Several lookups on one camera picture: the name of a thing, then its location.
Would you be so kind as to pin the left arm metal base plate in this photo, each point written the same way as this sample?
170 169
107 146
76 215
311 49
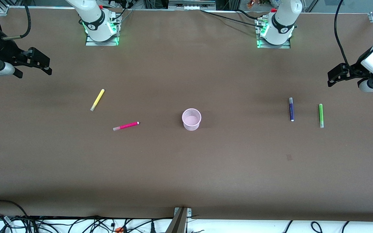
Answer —
270 46

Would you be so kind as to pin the small orange connector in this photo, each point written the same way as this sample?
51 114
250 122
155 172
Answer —
119 230

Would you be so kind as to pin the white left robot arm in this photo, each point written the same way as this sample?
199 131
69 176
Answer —
283 19

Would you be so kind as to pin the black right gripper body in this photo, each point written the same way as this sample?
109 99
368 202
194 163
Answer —
7 52

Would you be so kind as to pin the metal table edge bracket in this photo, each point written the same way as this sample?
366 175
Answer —
180 223

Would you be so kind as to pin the pink mesh pen holder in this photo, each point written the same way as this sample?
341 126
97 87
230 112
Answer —
191 124

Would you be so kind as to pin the green highlighter pen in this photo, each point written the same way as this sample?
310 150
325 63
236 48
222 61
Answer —
321 115

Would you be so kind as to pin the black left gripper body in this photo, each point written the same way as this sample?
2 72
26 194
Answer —
354 71

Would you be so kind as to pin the yellow highlighter pen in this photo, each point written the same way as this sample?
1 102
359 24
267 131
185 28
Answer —
97 99

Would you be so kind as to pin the blue marker pen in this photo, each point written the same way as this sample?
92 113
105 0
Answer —
291 110

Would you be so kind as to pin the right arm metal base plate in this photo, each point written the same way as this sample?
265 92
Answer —
91 42

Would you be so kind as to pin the pink highlighter pen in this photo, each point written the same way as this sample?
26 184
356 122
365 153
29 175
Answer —
126 126

